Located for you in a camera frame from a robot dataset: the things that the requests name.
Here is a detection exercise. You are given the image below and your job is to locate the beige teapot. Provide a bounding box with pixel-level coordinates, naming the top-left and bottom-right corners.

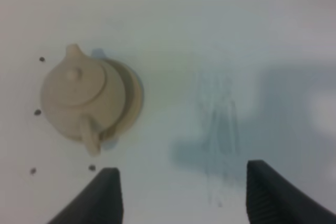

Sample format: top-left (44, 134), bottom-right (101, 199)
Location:
top-left (40, 44), bottom-right (126, 156)

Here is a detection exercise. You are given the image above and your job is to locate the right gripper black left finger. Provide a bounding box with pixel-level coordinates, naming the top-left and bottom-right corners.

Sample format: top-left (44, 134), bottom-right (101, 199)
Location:
top-left (50, 168), bottom-right (123, 223)

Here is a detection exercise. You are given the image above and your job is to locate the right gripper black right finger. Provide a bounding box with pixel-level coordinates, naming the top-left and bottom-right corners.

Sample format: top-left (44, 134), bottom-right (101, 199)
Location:
top-left (246, 160), bottom-right (335, 224)

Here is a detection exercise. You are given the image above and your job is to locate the beige teapot saucer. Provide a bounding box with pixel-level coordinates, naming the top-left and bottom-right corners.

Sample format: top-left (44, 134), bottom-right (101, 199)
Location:
top-left (100, 59), bottom-right (144, 143)

